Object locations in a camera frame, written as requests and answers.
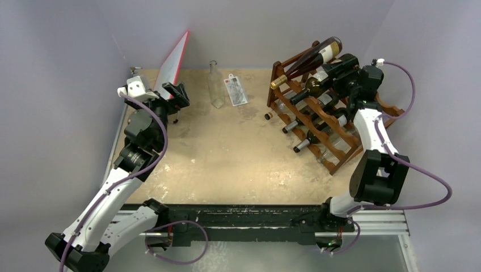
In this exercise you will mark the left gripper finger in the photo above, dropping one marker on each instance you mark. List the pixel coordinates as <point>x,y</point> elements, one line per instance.
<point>181,98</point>
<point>171,91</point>

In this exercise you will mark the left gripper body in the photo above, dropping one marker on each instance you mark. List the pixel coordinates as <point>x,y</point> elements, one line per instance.
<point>161,108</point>

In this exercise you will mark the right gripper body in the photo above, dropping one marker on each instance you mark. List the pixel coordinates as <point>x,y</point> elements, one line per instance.
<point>325,71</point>

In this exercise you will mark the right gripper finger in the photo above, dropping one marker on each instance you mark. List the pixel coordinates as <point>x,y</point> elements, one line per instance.
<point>332,70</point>
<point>347,61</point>

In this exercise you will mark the dark green wine bottle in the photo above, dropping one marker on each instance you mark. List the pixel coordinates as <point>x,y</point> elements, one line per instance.
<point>313,87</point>

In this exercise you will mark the clear glass bottle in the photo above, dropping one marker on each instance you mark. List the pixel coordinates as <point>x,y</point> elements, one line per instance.
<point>215,86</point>

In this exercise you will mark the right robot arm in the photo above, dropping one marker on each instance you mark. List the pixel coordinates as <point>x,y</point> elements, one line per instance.
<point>378,177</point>

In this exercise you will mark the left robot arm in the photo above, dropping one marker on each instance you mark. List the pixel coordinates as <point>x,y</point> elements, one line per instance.
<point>92,239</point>

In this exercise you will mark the gold capped red wine bottle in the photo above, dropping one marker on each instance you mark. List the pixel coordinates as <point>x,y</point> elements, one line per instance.
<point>320,54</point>

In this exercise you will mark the silver capped bottle upper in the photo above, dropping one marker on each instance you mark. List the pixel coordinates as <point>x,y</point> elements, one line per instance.
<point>326,101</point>

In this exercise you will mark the wooden wine rack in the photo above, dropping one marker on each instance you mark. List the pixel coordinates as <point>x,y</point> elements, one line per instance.
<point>332,121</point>

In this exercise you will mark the red framed whiteboard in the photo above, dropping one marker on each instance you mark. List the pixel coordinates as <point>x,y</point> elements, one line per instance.
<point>169,70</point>

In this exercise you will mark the white printed card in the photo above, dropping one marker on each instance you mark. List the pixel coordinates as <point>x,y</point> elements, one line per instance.
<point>236,91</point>

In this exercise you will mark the small dark cork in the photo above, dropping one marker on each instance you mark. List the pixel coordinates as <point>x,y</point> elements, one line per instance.
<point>268,115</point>

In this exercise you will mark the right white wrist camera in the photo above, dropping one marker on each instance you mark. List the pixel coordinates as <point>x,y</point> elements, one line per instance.
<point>378,62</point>

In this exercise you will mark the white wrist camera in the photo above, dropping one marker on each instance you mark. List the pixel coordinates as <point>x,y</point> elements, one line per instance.
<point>138,88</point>
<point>378,62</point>

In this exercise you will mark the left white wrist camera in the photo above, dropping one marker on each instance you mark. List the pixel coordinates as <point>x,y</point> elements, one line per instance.
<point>138,88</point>

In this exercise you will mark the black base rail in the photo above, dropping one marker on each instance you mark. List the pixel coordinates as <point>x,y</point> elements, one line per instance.
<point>301,224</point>

